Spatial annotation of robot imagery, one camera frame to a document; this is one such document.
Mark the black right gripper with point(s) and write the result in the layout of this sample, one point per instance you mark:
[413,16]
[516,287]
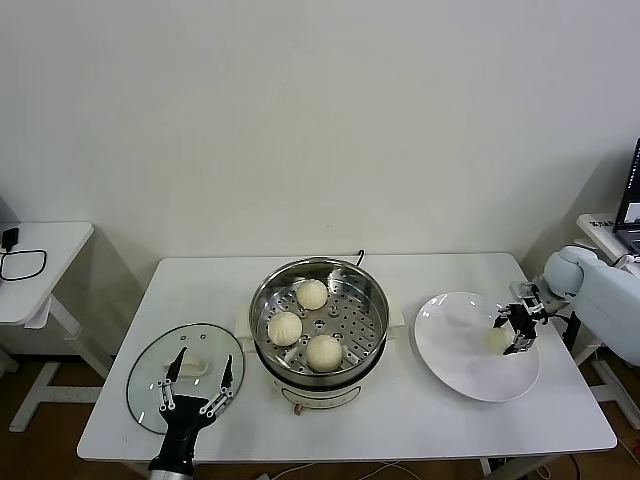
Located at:
[525,322]

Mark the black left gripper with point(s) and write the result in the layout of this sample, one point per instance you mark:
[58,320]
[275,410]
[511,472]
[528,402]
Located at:
[182,415]

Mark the white steamed baozi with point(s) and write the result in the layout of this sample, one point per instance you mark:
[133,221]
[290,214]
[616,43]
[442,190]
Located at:
[285,327]
[496,341]
[324,352]
[312,294]

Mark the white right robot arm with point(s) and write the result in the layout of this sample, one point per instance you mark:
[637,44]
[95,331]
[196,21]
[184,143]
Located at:
[600,290]

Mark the stainless steel steamer basket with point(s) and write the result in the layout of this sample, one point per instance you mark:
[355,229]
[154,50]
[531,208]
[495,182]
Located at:
[360,320]

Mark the white round plate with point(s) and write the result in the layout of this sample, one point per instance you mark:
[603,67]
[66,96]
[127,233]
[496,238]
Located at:
[465,360]

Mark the black power strip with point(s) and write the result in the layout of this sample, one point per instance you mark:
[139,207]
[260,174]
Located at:
[574,330]

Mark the white electric cooking pot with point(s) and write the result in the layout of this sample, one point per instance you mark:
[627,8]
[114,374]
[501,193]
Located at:
[320,395]

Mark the white desk with laptop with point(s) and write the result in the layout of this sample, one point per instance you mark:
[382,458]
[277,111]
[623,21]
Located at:
[595,232]

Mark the dark open laptop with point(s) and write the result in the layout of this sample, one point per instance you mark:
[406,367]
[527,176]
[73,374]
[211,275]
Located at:
[630,200]

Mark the white side table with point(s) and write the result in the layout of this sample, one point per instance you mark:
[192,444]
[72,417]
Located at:
[45,260]

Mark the black power adapter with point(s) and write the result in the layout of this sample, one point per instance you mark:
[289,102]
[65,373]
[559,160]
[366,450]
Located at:
[10,239]

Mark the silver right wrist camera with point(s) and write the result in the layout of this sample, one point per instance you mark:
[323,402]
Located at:
[525,295]

